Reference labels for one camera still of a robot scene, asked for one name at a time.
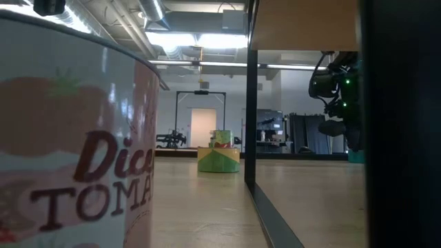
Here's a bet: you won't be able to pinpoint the bright ceiling light panel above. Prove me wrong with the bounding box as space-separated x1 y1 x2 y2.
144 31 249 50

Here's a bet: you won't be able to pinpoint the grey ceiling box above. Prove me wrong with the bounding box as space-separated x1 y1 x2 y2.
222 9 247 32

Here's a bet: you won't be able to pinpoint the background desk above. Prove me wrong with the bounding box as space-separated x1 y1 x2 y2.
257 139 294 154

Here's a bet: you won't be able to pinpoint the teal can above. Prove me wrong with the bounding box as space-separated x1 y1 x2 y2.
347 149 365 164

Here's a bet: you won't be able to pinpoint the black curtain panels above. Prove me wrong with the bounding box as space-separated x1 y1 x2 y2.
288 112 331 155

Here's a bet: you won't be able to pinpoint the black frame wooden shelf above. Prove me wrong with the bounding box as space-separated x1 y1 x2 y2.
243 0 441 248

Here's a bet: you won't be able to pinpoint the diced tomatoes can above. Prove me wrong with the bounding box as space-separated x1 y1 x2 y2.
0 9 161 248

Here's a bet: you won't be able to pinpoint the green yellow carton box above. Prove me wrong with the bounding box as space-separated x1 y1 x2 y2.
197 147 241 174

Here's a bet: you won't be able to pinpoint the green can with red print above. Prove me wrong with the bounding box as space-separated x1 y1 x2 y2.
208 130 236 149

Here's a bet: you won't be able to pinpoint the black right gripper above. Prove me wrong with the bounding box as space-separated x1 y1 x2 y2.
345 118 363 152

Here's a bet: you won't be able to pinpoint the dark background monitor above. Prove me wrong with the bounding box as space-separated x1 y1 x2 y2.
257 109 284 132

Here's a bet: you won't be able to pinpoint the black gantry frame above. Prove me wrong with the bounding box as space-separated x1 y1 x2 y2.
174 90 227 149

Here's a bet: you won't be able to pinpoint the long LED light bar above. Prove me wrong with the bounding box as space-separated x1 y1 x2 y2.
147 59 328 72

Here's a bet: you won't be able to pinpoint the smooth silver ceiling duct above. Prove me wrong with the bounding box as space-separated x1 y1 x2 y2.
136 0 170 31

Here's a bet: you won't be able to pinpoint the door in far wall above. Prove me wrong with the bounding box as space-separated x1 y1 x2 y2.
189 107 218 149

